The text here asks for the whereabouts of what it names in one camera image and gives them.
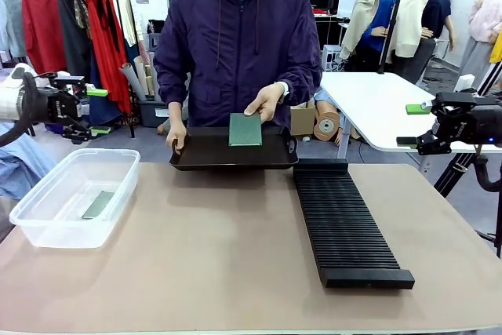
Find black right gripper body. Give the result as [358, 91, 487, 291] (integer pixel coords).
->
[430, 91, 478, 155]

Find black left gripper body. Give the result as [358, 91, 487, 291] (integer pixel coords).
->
[38, 77, 88, 137]

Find green PCB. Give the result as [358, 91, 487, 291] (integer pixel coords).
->
[81, 190, 116, 220]
[227, 111, 264, 147]

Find black plastic tray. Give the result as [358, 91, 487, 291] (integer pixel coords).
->
[169, 126, 300, 173]

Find person's left forearm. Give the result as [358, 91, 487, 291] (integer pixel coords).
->
[270, 0, 323, 107]

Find person's right forearm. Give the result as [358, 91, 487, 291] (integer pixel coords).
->
[152, 1, 197, 126]

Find person's right hand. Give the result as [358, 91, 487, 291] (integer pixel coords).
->
[164, 120, 189, 156]

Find person's left hand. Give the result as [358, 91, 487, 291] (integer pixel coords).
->
[243, 82, 290, 124]

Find small white box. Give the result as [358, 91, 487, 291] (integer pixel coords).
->
[453, 73, 478, 93]

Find beige paper rolls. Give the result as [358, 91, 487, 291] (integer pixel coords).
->
[118, 53, 158, 101]

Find red hanging dress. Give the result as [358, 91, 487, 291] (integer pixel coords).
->
[82, 0, 133, 115]

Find grey storage bin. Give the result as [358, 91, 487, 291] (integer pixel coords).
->
[138, 99, 170, 129]

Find black hanging garment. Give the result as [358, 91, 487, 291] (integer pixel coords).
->
[56, 0, 94, 84]

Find light blue cloth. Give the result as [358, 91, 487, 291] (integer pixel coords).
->
[0, 121, 54, 201]

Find clear plastic box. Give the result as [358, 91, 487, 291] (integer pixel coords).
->
[9, 148, 141, 250]

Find red hanging shirt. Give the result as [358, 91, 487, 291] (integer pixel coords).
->
[21, 0, 68, 76]

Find cream hanging garment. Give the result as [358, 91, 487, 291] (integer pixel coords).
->
[115, 0, 139, 49]

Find white table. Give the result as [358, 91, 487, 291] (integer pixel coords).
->
[318, 71, 502, 155]

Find black metal clothes rack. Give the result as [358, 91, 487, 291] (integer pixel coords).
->
[0, 0, 137, 139]

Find mannequin with pink sweater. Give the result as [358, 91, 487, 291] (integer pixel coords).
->
[456, 0, 502, 89]

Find light blue hanging garment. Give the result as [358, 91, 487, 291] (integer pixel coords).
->
[0, 0, 29, 60]

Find mannequin with cream jacket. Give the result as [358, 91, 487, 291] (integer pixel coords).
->
[393, 0, 457, 70]

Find black stand pole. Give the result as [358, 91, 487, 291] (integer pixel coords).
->
[376, 0, 408, 75]

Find brown cardboard spool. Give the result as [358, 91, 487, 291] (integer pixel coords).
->
[313, 108, 341, 144]

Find white plastic crate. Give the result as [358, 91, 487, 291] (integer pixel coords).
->
[321, 44, 347, 74]

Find mannequin with beige coat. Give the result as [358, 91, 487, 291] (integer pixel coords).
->
[339, 0, 406, 62]

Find black slotted PCB rack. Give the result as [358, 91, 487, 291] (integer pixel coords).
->
[292, 158, 416, 290]

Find person in dark jacket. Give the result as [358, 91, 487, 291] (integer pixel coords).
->
[152, 0, 323, 144]

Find brown cardboard box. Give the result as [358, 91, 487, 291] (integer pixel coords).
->
[289, 100, 317, 138]

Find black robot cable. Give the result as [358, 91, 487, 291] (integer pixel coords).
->
[0, 71, 40, 148]
[473, 144, 502, 192]

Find black camera tripod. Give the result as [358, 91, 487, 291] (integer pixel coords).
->
[432, 151, 502, 258]

